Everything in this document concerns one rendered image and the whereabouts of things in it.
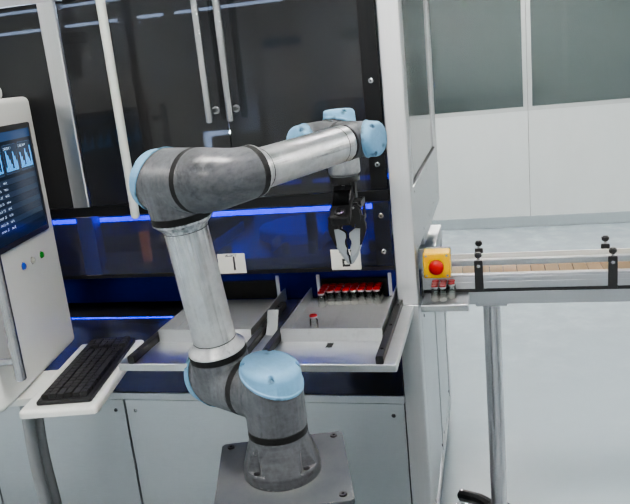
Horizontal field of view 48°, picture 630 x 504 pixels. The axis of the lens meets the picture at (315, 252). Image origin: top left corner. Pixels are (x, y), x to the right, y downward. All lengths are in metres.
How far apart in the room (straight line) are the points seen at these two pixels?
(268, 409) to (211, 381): 0.15
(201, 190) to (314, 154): 0.25
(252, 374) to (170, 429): 1.10
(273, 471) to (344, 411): 0.82
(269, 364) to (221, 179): 0.37
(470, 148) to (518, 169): 0.46
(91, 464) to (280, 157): 1.58
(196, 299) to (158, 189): 0.23
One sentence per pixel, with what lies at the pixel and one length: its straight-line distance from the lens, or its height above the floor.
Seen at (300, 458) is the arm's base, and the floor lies 0.84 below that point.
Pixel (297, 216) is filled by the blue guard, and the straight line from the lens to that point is 2.00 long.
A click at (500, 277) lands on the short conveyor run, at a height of 0.92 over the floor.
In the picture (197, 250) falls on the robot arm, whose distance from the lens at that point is 1.33.
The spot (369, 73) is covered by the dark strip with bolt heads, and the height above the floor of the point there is 1.52.
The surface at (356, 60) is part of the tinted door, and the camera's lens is 1.93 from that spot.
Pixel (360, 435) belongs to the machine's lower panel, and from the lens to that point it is 2.21.
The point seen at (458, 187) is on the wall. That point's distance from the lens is 6.60.
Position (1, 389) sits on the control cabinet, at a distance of 1.94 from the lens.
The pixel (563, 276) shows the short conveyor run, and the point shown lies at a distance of 2.10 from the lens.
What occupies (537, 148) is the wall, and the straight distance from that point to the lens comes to 6.56.
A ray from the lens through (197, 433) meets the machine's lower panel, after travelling 2.37.
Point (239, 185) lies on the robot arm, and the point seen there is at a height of 1.37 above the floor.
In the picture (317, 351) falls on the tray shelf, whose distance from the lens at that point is 1.76.
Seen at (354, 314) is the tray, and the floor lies 0.88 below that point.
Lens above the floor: 1.54
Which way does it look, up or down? 14 degrees down
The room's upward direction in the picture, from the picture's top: 6 degrees counter-clockwise
